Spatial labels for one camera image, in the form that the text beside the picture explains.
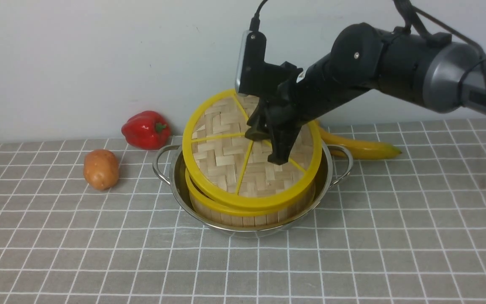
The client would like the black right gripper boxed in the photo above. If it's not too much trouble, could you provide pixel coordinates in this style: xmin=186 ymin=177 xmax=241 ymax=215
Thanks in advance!
xmin=245 ymin=54 xmax=372 ymax=166

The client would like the yellow woven bamboo steamer lid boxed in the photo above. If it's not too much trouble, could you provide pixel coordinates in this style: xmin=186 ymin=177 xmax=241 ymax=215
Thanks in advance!
xmin=182 ymin=89 xmax=322 ymax=212

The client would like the yellow-rimmed bamboo steamer basket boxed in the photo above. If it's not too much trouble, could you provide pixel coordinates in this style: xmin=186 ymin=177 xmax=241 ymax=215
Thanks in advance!
xmin=185 ymin=170 xmax=316 ymax=228

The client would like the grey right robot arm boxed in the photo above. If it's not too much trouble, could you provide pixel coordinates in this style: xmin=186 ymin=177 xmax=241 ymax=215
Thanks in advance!
xmin=235 ymin=17 xmax=486 ymax=164

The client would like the stainless steel pot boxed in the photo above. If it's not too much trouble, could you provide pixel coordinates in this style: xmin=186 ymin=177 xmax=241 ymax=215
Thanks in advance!
xmin=152 ymin=144 xmax=354 ymax=239

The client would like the yellow banana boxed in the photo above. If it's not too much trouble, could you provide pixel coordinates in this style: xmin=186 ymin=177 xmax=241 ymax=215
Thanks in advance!
xmin=313 ymin=120 xmax=402 ymax=160

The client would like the red bell pepper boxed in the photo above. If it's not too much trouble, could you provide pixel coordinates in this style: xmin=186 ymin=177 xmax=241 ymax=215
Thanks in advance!
xmin=121 ymin=111 xmax=172 ymax=150

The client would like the brown potato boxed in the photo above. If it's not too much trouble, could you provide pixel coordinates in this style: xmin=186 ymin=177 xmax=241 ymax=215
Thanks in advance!
xmin=83 ymin=149 xmax=119 ymax=192

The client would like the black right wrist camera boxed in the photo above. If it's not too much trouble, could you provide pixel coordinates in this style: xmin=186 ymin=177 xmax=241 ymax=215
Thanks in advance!
xmin=235 ymin=30 xmax=302 ymax=98

